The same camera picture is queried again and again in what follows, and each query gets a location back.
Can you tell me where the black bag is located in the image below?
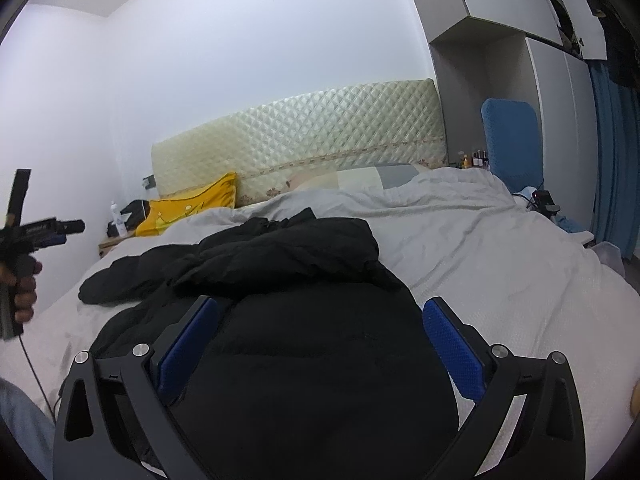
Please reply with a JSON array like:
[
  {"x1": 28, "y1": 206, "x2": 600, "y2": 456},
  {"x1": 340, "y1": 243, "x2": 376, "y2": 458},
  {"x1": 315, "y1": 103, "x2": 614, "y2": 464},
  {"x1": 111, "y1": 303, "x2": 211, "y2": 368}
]
[{"x1": 121, "y1": 199, "x2": 152, "y2": 233}]

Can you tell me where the yellow pillow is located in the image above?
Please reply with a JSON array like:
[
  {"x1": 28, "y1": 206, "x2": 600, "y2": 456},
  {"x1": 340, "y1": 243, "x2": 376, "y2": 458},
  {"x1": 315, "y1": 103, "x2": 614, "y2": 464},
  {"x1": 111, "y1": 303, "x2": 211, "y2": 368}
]
[{"x1": 136, "y1": 172, "x2": 238, "y2": 237}]

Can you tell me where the white bottle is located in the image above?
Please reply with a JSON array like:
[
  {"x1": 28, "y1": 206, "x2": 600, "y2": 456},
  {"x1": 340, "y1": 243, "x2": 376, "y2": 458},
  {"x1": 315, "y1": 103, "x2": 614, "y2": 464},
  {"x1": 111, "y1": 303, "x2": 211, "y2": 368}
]
[{"x1": 109, "y1": 201, "x2": 128, "y2": 237}]

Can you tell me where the person's left hand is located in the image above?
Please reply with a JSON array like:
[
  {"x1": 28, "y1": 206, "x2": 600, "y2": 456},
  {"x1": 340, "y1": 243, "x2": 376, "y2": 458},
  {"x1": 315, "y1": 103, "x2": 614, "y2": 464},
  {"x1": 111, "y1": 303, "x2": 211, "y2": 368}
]
[{"x1": 0, "y1": 259, "x2": 44, "y2": 327}]

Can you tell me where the blue cloth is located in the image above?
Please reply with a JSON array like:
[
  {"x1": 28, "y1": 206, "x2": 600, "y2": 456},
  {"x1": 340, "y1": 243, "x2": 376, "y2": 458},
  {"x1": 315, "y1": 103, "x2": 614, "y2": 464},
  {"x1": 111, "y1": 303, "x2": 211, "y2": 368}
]
[{"x1": 554, "y1": 215, "x2": 589, "y2": 235}]

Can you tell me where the blue chair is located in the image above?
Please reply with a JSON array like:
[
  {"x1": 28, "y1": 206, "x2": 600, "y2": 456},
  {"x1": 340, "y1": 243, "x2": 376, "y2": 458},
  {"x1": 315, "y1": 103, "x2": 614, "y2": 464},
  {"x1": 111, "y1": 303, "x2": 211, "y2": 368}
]
[{"x1": 481, "y1": 98, "x2": 547, "y2": 197}]

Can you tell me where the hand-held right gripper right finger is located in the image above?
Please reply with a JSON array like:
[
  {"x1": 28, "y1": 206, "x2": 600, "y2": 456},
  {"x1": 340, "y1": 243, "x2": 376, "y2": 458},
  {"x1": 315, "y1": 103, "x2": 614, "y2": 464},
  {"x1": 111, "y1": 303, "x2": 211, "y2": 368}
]
[{"x1": 422, "y1": 296, "x2": 587, "y2": 480}]

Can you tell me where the black device with red light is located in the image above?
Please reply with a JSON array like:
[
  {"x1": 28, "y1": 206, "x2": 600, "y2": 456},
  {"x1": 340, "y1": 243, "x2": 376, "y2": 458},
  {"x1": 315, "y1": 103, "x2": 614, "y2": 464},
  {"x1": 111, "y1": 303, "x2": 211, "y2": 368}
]
[{"x1": 529, "y1": 189, "x2": 564, "y2": 219}]

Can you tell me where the grey patchwork pillow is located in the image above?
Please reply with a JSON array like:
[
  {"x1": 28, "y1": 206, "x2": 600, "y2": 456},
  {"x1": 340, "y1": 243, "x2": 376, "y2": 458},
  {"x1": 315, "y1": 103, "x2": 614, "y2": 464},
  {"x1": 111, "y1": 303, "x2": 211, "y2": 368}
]
[{"x1": 290, "y1": 162, "x2": 431, "y2": 194}]

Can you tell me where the white plastic bag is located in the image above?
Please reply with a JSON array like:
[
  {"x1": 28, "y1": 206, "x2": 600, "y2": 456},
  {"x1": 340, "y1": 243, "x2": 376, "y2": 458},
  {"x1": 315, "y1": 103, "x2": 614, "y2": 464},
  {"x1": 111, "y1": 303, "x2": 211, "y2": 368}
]
[{"x1": 592, "y1": 241, "x2": 627, "y2": 277}]

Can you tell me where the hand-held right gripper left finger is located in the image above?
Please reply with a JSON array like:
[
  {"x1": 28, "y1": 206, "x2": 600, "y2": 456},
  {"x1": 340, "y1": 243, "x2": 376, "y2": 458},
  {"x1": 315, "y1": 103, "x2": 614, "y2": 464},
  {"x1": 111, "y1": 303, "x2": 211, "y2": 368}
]
[{"x1": 52, "y1": 295, "x2": 221, "y2": 480}]

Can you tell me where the blue curtain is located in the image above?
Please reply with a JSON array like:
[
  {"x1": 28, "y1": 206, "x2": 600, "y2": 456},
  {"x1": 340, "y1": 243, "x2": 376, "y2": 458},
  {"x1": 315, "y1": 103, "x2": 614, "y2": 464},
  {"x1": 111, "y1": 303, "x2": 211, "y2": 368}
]
[{"x1": 588, "y1": 59, "x2": 640, "y2": 262}]

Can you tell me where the wooden nightstand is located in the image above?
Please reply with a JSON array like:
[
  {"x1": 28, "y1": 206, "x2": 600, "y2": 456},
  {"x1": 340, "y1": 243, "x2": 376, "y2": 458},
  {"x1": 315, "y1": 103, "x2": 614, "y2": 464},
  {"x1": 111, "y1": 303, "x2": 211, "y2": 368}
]
[{"x1": 98, "y1": 232, "x2": 136, "y2": 260}]

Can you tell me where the black puffer jacket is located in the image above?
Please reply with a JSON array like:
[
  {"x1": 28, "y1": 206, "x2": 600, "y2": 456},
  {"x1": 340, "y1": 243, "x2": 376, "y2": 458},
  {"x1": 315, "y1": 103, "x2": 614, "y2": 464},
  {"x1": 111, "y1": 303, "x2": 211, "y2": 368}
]
[{"x1": 79, "y1": 207, "x2": 462, "y2": 480}]

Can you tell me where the black cable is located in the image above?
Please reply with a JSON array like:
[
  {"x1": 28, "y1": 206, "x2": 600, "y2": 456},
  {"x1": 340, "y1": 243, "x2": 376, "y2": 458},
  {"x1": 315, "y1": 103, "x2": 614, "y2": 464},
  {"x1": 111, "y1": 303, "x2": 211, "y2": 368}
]
[{"x1": 17, "y1": 332, "x2": 57, "y2": 423}]

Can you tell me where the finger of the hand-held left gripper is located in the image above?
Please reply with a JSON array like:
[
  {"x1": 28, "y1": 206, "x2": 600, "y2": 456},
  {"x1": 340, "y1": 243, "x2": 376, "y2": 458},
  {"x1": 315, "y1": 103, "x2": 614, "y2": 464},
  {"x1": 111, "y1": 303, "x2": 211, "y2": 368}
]
[
  {"x1": 31, "y1": 234, "x2": 69, "y2": 252},
  {"x1": 31, "y1": 217, "x2": 86, "y2": 237}
]

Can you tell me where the cream quilted headboard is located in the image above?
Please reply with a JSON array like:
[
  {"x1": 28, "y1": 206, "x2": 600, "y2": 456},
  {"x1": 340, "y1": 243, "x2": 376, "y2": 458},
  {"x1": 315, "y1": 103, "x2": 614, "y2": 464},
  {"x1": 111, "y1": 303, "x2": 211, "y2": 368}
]
[{"x1": 151, "y1": 78, "x2": 447, "y2": 208}]

